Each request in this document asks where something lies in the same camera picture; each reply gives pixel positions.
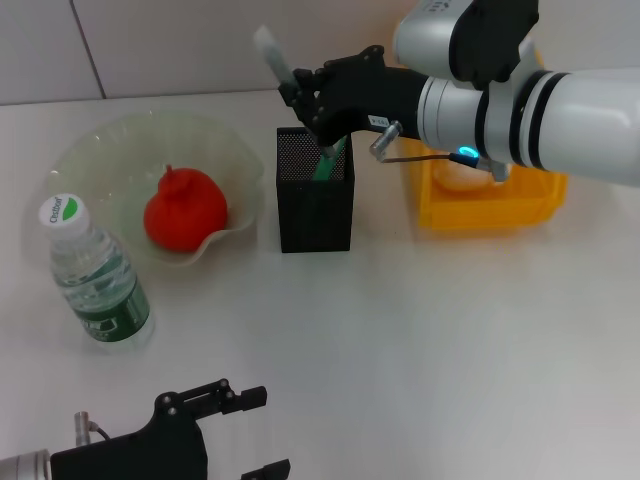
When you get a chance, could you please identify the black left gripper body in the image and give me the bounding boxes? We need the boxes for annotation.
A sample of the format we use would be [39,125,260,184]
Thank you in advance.
[49,391,210,480]

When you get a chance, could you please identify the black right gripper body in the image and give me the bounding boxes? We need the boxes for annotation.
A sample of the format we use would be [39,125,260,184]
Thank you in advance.
[312,45,432,147]

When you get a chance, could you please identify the grey marker pen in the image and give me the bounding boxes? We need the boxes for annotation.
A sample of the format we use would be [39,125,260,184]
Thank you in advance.
[253,25,341,157]

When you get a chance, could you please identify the green highlighter marker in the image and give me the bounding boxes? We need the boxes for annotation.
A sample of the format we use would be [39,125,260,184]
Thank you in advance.
[312,137,349,183]

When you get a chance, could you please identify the white paper ball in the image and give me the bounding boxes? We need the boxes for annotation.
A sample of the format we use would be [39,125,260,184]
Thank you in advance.
[433,158,495,194]

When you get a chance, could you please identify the clear green-label water bottle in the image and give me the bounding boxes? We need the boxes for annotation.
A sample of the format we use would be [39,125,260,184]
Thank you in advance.
[38,194,152,352]

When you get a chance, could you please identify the black mesh pen holder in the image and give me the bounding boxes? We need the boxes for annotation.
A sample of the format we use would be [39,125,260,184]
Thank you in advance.
[275,126,354,254]

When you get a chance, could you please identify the pale green glass fruit plate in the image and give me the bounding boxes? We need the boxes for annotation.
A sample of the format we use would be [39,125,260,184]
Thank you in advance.
[47,110,266,269]

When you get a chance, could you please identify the yellow plastic bin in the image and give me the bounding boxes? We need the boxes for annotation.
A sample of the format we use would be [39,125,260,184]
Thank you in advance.
[407,44,571,232]

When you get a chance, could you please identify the silver right cable connector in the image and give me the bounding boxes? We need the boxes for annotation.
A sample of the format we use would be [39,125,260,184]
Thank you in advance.
[368,119,404,164]

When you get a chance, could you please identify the silver cable connector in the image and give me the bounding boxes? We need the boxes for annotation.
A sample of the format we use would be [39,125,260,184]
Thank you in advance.
[73,410,110,446]
[368,119,404,164]

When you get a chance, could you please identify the silver left cable connector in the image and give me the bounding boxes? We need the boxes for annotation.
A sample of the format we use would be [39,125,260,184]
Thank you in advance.
[73,410,110,446]

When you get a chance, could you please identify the thin right gripper cable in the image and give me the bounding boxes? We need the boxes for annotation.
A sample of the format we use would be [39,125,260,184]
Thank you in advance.
[378,148,467,166]

